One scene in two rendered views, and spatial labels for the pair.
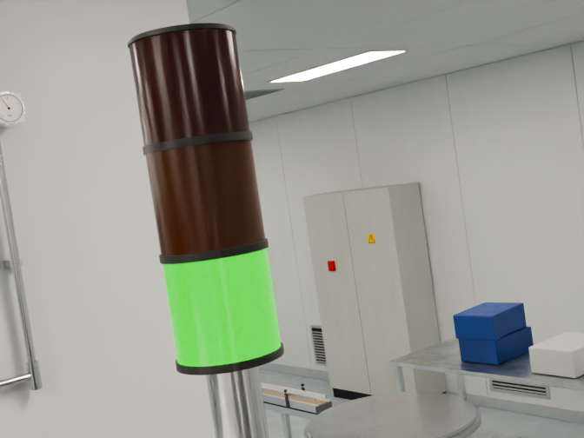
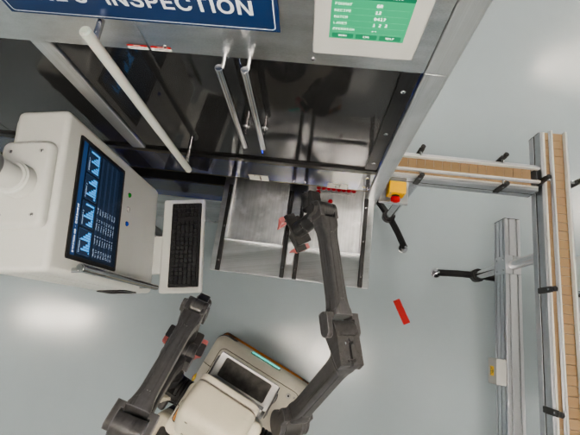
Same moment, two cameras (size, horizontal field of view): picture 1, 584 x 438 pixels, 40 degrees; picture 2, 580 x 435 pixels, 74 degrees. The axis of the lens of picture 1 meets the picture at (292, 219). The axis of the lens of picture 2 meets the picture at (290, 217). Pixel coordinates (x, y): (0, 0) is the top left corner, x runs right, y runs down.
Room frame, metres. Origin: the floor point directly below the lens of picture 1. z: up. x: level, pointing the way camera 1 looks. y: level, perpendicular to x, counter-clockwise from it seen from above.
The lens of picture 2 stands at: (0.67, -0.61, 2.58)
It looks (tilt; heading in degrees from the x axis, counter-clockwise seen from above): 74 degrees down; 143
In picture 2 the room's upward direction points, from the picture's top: 8 degrees counter-clockwise
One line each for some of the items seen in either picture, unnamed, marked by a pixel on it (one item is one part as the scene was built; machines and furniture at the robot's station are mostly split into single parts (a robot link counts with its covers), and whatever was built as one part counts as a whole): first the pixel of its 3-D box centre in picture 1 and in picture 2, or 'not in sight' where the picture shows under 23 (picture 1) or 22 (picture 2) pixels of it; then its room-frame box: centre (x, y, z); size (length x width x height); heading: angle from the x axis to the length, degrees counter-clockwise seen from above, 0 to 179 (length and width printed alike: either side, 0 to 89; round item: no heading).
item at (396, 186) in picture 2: not in sight; (395, 188); (0.54, 0.07, 0.99); 0.08 x 0.07 x 0.07; 128
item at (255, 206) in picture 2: not in sight; (259, 205); (0.14, -0.38, 0.90); 0.34 x 0.26 x 0.04; 128
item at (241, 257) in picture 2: not in sight; (293, 226); (0.32, -0.33, 0.87); 0.70 x 0.48 x 0.02; 38
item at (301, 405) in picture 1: (170, 373); not in sight; (6.08, 1.08, 0.92); 3.60 x 0.15 x 0.16; 38
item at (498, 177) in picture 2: not in sight; (457, 171); (0.67, 0.36, 0.92); 0.69 x 0.16 x 0.16; 38
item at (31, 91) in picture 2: not in sight; (20, 95); (-0.50, -0.76, 1.50); 0.49 x 0.01 x 0.59; 38
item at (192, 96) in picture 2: not in sight; (180, 110); (-0.07, -0.42, 1.50); 0.47 x 0.01 x 0.59; 38
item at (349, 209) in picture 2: not in sight; (333, 214); (0.41, -0.17, 0.90); 0.34 x 0.26 x 0.04; 128
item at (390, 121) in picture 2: not in sight; (379, 148); (0.44, -0.03, 1.40); 0.04 x 0.01 x 0.80; 38
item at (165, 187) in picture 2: not in sight; (166, 187); (-0.32, -0.63, 0.73); 1.98 x 0.01 x 0.25; 38
